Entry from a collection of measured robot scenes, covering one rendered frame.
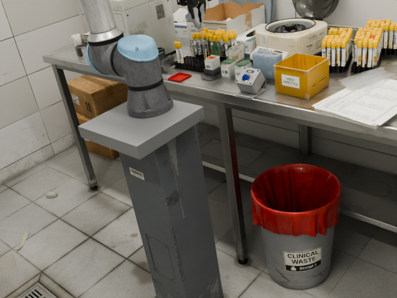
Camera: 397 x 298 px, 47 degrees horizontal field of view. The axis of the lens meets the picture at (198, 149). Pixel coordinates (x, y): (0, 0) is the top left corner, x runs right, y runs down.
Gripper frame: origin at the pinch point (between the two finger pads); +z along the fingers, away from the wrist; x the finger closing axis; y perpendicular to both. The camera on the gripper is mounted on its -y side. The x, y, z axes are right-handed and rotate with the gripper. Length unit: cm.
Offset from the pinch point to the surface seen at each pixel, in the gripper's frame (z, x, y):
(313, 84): 13, 7, -53
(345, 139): 68, -50, -37
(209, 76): 16.3, 9.1, -9.5
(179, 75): 17.5, 10.9, 5.2
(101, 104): 67, -21, 116
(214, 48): 7.7, 2.5, -8.1
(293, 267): 91, 16, -47
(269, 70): 13.0, 2.4, -32.4
